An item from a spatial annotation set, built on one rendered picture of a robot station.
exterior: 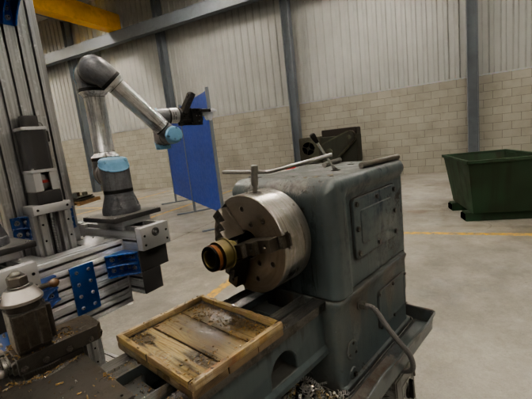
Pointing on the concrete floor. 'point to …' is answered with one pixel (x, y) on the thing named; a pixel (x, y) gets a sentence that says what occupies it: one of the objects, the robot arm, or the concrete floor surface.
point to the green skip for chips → (491, 184)
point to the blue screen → (196, 163)
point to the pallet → (84, 198)
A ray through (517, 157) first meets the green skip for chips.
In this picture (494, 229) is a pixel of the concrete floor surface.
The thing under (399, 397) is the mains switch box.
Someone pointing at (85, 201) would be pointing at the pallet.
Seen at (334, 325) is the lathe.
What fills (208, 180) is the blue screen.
